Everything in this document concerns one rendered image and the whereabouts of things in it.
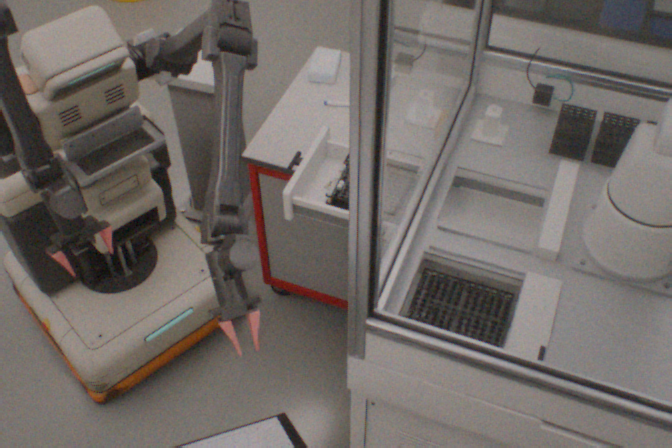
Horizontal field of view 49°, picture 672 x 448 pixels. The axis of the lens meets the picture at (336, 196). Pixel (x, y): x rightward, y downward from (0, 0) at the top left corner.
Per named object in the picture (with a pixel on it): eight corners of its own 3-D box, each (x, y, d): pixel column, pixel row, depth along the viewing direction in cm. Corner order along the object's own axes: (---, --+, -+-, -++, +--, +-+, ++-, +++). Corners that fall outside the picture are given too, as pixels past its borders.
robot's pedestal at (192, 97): (176, 216, 314) (140, 71, 259) (206, 169, 334) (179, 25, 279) (240, 233, 308) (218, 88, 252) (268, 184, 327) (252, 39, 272)
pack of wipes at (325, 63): (334, 85, 253) (334, 74, 250) (307, 82, 254) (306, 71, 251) (342, 59, 263) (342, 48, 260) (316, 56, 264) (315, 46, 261)
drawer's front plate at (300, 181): (284, 220, 203) (282, 192, 195) (324, 152, 221) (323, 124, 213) (290, 221, 202) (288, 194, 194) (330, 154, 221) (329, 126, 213)
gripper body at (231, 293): (264, 304, 140) (253, 266, 140) (212, 321, 137) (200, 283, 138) (260, 303, 146) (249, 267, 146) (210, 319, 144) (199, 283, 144)
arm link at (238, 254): (241, 220, 148) (201, 215, 144) (267, 208, 139) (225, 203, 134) (240, 279, 145) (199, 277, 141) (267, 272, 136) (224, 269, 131)
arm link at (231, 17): (262, -7, 154) (217, -20, 148) (258, 56, 152) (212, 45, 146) (185, 50, 191) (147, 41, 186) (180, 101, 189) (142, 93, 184)
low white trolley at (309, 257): (261, 298, 285) (241, 154, 230) (322, 190, 324) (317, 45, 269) (405, 345, 270) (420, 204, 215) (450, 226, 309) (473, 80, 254)
